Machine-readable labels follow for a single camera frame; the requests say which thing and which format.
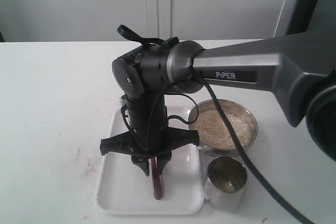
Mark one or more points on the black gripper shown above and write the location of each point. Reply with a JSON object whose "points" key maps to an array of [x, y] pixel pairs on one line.
{"points": [[158, 143]]}

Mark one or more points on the brown wooden spoon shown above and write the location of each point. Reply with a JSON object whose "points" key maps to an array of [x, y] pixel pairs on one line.
{"points": [[157, 186]]}

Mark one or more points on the steel bowl of rice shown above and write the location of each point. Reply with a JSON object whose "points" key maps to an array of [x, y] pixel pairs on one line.
{"points": [[213, 133]]}

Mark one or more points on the small steel cup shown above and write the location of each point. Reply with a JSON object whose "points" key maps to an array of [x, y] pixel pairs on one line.
{"points": [[224, 183]]}

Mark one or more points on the white plastic tray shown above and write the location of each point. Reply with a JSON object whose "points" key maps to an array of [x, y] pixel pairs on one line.
{"points": [[123, 188]]}

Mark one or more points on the white cabinet doors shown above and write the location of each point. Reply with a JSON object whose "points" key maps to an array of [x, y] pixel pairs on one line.
{"points": [[97, 20]]}

